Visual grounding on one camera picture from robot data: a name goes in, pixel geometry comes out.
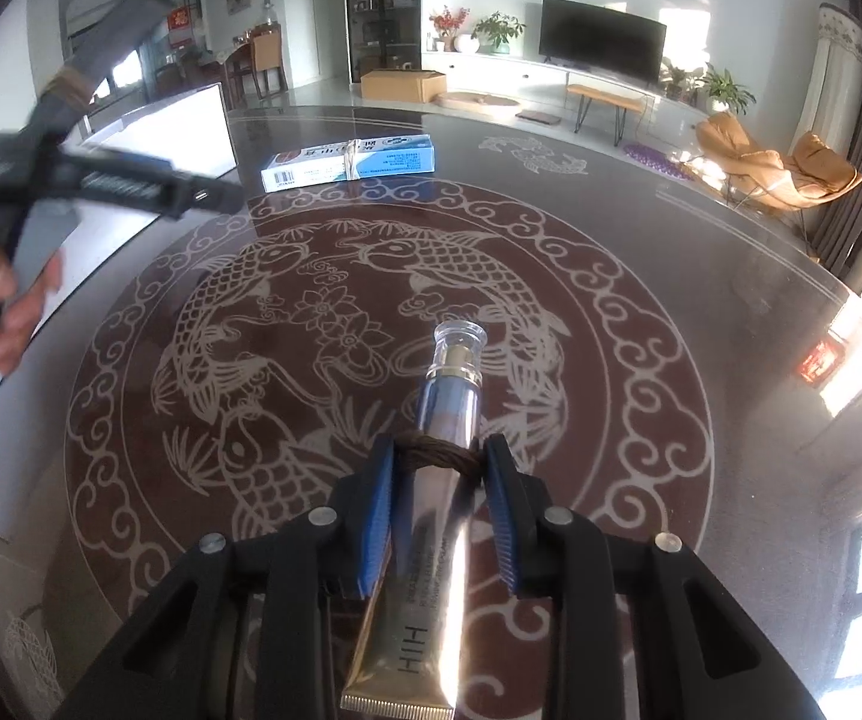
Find gold cosmetic tube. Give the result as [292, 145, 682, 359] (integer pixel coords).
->
[340, 320, 486, 718]

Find white cardboard sorting box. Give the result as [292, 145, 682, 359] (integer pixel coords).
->
[0, 78, 244, 376]

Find person's left hand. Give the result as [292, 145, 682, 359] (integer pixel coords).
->
[0, 250, 63, 377]

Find wooden dining table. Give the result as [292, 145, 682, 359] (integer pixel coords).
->
[223, 21, 288, 107]

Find blue white toothpaste box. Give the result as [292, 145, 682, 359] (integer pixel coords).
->
[260, 133, 436, 192]

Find brown cardboard box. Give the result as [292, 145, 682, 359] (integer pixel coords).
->
[360, 70, 447, 104]

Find dark display cabinet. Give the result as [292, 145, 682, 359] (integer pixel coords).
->
[346, 0, 423, 83]

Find red flower vase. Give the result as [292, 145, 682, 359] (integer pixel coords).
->
[429, 7, 470, 52]

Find green potted plant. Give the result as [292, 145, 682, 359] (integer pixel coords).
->
[472, 11, 527, 54]

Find wooden bench hairpin legs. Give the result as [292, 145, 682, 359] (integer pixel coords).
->
[564, 83, 651, 148]

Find black flat television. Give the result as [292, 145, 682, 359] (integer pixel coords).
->
[538, 0, 667, 83]

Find purple floor mat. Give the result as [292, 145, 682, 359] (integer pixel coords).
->
[623, 143, 690, 181]

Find orange lounge chair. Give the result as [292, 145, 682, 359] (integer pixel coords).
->
[696, 112, 862, 211]

